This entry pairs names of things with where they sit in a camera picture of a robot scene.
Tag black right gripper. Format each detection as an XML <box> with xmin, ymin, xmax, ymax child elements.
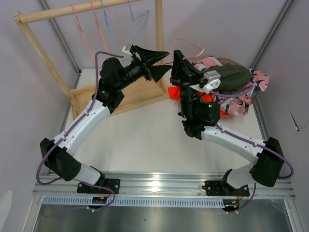
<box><xmin>169</xmin><ymin>51</ymin><xmax>205</xmax><ymax>120</ymax></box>

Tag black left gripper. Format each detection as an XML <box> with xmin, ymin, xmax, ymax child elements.
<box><xmin>116</xmin><ymin>46</ymin><xmax>171</xmax><ymax>91</ymax></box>

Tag blue wire hanger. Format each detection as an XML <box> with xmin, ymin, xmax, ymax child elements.
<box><xmin>128</xmin><ymin>0</ymin><xmax>149</xmax><ymax>44</ymax></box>
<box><xmin>100</xmin><ymin>0</ymin><xmax>116</xmax><ymax>52</ymax></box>

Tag dark olive shorts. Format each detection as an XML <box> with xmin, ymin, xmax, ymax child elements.
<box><xmin>206</xmin><ymin>63</ymin><xmax>253</xmax><ymax>95</ymax></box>

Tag pink patterned shorts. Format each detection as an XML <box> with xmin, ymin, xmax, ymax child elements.
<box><xmin>192</xmin><ymin>57</ymin><xmax>269</xmax><ymax>116</ymax></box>

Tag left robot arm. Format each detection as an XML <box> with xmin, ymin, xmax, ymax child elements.
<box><xmin>36</xmin><ymin>45</ymin><xmax>172</xmax><ymax>193</ymax></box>

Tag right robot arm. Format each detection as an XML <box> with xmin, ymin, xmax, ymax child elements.
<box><xmin>170</xmin><ymin>50</ymin><xmax>284</xmax><ymax>195</ymax></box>

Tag wooden clothes rack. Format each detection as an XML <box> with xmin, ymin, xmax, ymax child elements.
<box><xmin>13</xmin><ymin>0</ymin><xmax>168</xmax><ymax>118</ymax></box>

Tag pink translucent plastic basin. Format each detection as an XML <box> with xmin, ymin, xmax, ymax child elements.
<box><xmin>217</xmin><ymin>58</ymin><xmax>240</xmax><ymax>65</ymax></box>

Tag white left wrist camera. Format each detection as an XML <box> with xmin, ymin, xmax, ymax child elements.
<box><xmin>122</xmin><ymin>43</ymin><xmax>132</xmax><ymax>62</ymax></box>

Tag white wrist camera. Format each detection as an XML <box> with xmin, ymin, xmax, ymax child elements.
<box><xmin>190</xmin><ymin>71</ymin><xmax>221</xmax><ymax>94</ymax></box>
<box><xmin>122</xmin><ymin>43</ymin><xmax>132</xmax><ymax>62</ymax></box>

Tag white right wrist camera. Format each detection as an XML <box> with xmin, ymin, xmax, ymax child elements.
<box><xmin>190</xmin><ymin>71</ymin><xmax>221</xmax><ymax>94</ymax></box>

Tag aluminium mounting rail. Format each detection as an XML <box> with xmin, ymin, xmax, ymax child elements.
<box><xmin>32</xmin><ymin>171</ymin><xmax>296</xmax><ymax>199</ymax></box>

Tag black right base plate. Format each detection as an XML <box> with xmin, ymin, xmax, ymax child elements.
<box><xmin>202</xmin><ymin>180</ymin><xmax>250</xmax><ymax>197</ymax></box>

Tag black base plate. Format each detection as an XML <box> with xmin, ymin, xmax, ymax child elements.
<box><xmin>202</xmin><ymin>180</ymin><xmax>250</xmax><ymax>197</ymax></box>
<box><xmin>77</xmin><ymin>178</ymin><xmax>120</xmax><ymax>194</ymax></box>

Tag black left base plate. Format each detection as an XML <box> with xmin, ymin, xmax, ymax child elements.
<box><xmin>77</xmin><ymin>178</ymin><xmax>120</xmax><ymax>194</ymax></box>

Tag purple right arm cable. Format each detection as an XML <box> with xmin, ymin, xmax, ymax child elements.
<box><xmin>210</xmin><ymin>84</ymin><xmax>295</xmax><ymax>215</ymax></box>

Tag white slotted cable duct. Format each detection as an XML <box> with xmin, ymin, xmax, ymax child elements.
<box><xmin>42</xmin><ymin>195</ymin><xmax>225</xmax><ymax>208</ymax></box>

